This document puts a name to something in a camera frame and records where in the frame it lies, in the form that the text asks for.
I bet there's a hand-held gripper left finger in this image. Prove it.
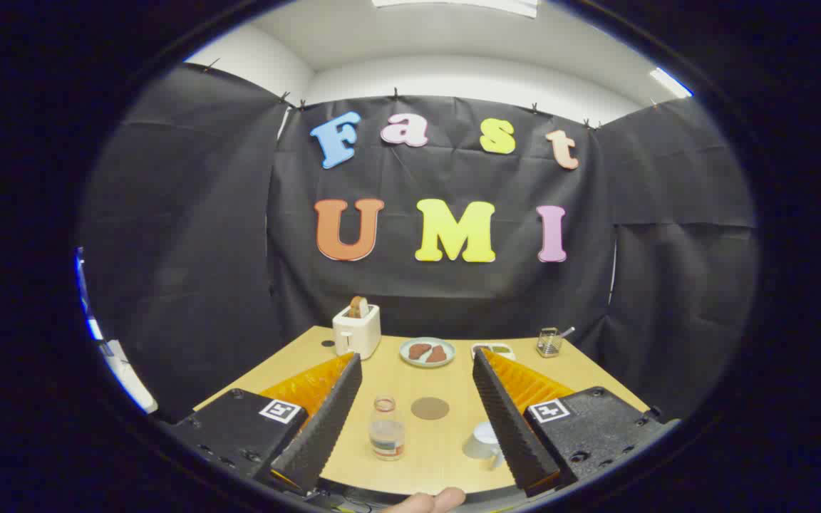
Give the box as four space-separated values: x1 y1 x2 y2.
168 351 363 497

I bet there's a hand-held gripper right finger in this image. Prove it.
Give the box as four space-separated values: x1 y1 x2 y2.
472 347 681 498

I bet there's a white cup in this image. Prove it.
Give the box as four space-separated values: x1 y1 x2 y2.
462 420 505 471

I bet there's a clear plastic juice bottle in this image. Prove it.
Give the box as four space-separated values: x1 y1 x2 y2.
369 396 406 462

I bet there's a round brown coaster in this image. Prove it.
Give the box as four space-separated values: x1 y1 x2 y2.
410 397 450 421

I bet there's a white divided tray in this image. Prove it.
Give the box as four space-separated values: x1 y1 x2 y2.
471 343 516 362

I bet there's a wooden table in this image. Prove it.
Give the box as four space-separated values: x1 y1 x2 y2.
193 326 650 496

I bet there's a white toaster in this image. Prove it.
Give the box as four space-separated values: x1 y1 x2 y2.
332 304 382 361

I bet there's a pale green plate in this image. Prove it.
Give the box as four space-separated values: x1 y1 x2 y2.
399 337 456 368

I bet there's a black backdrop cloth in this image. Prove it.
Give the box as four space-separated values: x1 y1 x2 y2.
76 63 760 421

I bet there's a small ceiling light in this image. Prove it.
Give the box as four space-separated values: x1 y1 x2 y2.
649 67 693 99

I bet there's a long ceiling light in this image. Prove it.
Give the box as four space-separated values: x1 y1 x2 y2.
371 0 539 19

